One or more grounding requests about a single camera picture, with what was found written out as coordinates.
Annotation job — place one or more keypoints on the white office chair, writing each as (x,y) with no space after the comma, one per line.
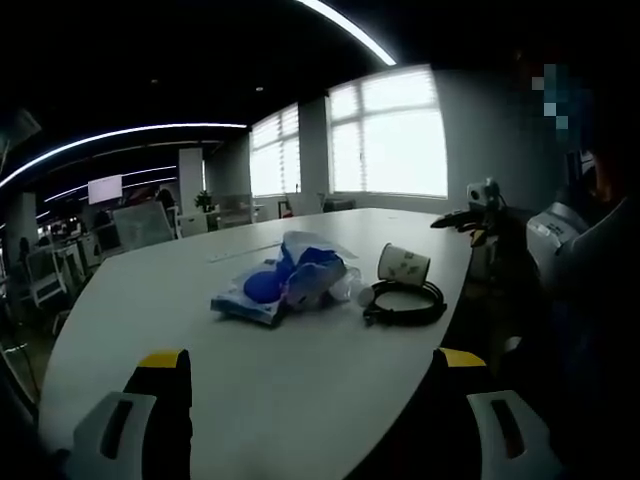
(47,272)

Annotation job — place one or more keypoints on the curved ceiling light strip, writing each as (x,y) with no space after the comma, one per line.
(350,27)
(90,145)

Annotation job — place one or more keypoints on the white table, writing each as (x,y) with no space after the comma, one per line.
(280,380)

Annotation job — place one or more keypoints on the narrow bright window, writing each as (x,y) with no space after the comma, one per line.
(275,152)

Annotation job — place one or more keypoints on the large bright window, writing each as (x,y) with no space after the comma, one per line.
(390,132)

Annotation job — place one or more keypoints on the blue plastic bag item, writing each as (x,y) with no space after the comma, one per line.
(280,292)

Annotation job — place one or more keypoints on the white paper cup item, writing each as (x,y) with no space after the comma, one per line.
(404,265)

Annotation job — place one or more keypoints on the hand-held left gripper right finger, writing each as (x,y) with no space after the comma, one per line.
(495,415)

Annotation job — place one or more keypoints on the hanging white screen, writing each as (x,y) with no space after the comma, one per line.
(105,190)

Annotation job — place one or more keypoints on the green potted plant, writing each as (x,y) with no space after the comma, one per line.
(203,201)

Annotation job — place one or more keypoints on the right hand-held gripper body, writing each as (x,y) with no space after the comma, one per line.
(484,192)

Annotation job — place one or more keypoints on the red chair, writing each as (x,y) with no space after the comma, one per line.
(285,209)

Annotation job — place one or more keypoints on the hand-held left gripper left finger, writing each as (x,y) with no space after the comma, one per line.
(145,400)

